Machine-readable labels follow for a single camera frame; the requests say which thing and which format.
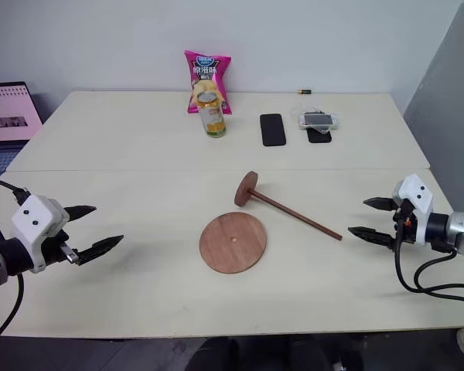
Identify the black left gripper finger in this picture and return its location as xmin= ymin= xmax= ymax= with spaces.
xmin=63 ymin=205 xmax=98 ymax=224
xmin=75 ymin=234 xmax=125 ymax=267

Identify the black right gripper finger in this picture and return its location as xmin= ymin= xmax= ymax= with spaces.
xmin=363 ymin=196 xmax=397 ymax=213
xmin=347 ymin=226 xmax=397 ymax=254

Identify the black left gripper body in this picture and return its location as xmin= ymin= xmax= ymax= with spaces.
xmin=42 ymin=230 xmax=80 ymax=268

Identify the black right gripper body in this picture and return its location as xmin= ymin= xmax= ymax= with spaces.
xmin=391 ymin=198 xmax=418 ymax=245

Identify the wooden rod with knob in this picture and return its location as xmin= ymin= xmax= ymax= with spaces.
xmin=234 ymin=171 xmax=344 ymax=242

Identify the small black phone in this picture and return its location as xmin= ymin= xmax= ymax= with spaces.
xmin=306 ymin=128 xmax=334 ymax=145

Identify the smartphone in clear case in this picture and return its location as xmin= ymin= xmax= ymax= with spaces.
xmin=298 ymin=111 xmax=340 ymax=134

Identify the open laptop pink screen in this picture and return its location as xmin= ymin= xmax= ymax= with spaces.
xmin=0 ymin=80 xmax=44 ymax=174

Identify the black smartphone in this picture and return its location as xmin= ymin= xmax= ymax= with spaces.
xmin=259 ymin=113 xmax=288 ymax=148

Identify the round wooden base disc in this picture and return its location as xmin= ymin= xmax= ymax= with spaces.
xmin=199 ymin=211 xmax=269 ymax=275

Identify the yellow drink can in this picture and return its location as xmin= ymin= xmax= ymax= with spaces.
xmin=196 ymin=91 xmax=228 ymax=138

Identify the pink chips bag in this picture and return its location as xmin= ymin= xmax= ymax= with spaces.
xmin=183 ymin=49 xmax=233 ymax=116

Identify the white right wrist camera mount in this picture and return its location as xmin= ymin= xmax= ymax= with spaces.
xmin=392 ymin=173 xmax=435 ymax=246

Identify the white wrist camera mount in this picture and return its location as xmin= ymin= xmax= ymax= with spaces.
xmin=392 ymin=173 xmax=435 ymax=246
xmin=10 ymin=195 xmax=70 ymax=274

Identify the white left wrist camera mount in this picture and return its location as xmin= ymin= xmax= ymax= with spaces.
xmin=10 ymin=195 xmax=70 ymax=274

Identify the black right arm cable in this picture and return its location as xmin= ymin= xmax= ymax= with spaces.
xmin=394 ymin=218 xmax=464 ymax=311

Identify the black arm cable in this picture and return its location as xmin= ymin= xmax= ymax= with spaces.
xmin=0 ymin=179 xmax=29 ymax=349
xmin=394 ymin=218 xmax=464 ymax=311

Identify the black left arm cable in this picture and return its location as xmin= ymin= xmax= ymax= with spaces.
xmin=0 ymin=179 xmax=29 ymax=349

